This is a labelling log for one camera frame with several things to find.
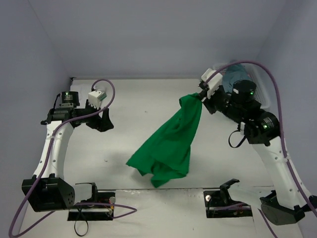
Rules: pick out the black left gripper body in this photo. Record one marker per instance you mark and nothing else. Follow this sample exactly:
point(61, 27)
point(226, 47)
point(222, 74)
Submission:
point(96, 118)

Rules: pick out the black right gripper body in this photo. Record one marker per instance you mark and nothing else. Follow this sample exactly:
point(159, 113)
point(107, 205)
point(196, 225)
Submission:
point(209, 103)

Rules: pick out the green t shirt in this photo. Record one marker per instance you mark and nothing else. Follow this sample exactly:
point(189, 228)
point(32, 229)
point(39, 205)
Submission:
point(166, 153)

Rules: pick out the white t shirt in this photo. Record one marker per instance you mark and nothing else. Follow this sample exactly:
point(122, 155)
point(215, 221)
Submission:
point(83, 89)

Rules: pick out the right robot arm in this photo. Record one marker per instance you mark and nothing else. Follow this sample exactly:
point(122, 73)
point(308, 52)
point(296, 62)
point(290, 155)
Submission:
point(288, 202)

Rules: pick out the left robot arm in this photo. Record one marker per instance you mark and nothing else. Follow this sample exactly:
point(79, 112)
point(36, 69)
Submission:
point(47, 189)

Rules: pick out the light blue garment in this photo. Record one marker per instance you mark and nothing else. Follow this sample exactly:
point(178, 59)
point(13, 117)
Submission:
point(233, 74)

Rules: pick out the white laundry basket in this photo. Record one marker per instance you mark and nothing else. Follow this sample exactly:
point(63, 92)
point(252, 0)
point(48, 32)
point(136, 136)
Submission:
point(260, 94)

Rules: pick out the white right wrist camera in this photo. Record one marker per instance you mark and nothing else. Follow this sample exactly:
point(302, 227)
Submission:
point(210, 82)

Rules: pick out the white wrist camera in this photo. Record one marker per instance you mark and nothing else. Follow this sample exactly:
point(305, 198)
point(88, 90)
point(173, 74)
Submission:
point(210, 82)
point(96, 97)

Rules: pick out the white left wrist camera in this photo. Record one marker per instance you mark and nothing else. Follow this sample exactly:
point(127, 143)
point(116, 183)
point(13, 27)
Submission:
point(96, 97)

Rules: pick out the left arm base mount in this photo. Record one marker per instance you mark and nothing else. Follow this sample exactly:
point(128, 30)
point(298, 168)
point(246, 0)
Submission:
point(92, 204)

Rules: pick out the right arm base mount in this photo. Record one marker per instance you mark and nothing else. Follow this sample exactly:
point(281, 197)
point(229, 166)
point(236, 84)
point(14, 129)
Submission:
point(219, 204)

